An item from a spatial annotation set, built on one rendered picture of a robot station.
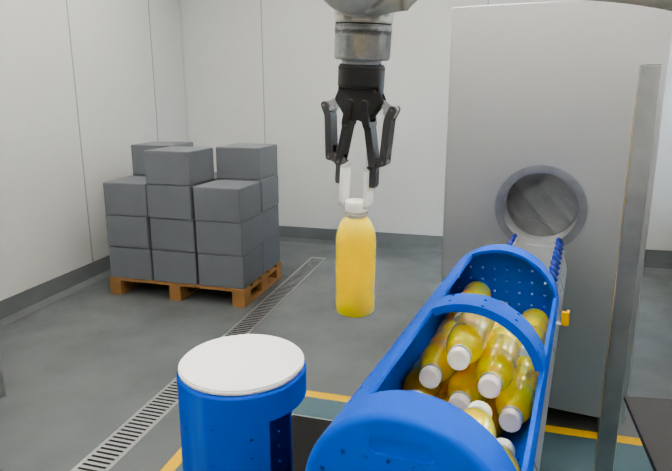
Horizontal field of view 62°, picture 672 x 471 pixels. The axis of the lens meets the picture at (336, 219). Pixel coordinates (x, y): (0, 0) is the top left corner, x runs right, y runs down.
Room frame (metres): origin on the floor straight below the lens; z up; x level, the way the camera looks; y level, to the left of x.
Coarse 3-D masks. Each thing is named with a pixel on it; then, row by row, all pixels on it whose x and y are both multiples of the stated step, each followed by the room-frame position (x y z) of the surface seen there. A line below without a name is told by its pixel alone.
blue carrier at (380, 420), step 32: (480, 256) 1.42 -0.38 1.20; (512, 256) 1.39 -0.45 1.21; (448, 288) 1.13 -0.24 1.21; (512, 288) 1.39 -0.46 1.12; (544, 288) 1.35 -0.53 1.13; (416, 320) 0.98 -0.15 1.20; (512, 320) 0.96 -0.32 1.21; (416, 352) 1.14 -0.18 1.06; (544, 352) 0.97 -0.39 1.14; (384, 384) 0.96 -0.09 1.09; (544, 384) 0.90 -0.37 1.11; (352, 416) 0.64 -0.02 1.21; (384, 416) 0.62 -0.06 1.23; (416, 416) 0.61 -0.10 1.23; (448, 416) 0.62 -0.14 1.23; (320, 448) 0.65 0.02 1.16; (352, 448) 0.64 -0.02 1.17; (384, 448) 0.62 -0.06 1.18; (416, 448) 0.61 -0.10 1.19; (448, 448) 0.59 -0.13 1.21; (480, 448) 0.59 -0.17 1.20
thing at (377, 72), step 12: (348, 72) 0.90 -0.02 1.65; (360, 72) 0.89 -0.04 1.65; (372, 72) 0.90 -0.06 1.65; (384, 72) 0.92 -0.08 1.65; (348, 84) 0.90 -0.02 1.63; (360, 84) 0.90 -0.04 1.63; (372, 84) 0.90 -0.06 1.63; (336, 96) 0.94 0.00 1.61; (348, 96) 0.93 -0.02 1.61; (360, 96) 0.92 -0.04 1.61; (372, 96) 0.91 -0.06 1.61; (384, 96) 0.92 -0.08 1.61; (372, 108) 0.91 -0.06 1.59; (360, 120) 0.93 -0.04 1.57
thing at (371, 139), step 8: (360, 104) 0.91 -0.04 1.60; (368, 112) 0.91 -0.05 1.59; (368, 120) 0.91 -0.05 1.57; (376, 120) 0.94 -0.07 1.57; (368, 128) 0.92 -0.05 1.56; (368, 136) 0.92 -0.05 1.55; (376, 136) 0.93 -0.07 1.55; (368, 144) 0.92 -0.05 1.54; (376, 144) 0.93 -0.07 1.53; (368, 152) 0.92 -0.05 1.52; (376, 152) 0.93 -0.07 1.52; (368, 160) 0.92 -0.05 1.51; (368, 168) 0.92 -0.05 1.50
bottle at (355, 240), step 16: (352, 224) 0.93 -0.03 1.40; (368, 224) 0.93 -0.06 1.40; (336, 240) 0.94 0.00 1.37; (352, 240) 0.92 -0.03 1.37; (368, 240) 0.92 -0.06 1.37; (336, 256) 0.95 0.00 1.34; (352, 256) 0.92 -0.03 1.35; (368, 256) 0.93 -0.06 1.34; (336, 272) 0.95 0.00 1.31; (352, 272) 0.92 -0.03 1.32; (368, 272) 0.93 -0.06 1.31; (336, 288) 0.95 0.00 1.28; (352, 288) 0.92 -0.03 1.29; (368, 288) 0.93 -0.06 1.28; (336, 304) 0.95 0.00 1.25; (352, 304) 0.92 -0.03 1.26; (368, 304) 0.93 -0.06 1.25
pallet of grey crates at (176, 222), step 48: (144, 144) 4.81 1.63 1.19; (192, 144) 5.03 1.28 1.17; (240, 144) 4.79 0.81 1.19; (144, 192) 4.31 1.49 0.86; (192, 192) 4.22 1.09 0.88; (240, 192) 4.10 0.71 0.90; (144, 240) 4.30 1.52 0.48; (192, 240) 4.20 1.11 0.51; (240, 240) 4.09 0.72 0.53; (192, 288) 4.46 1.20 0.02; (240, 288) 4.09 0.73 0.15
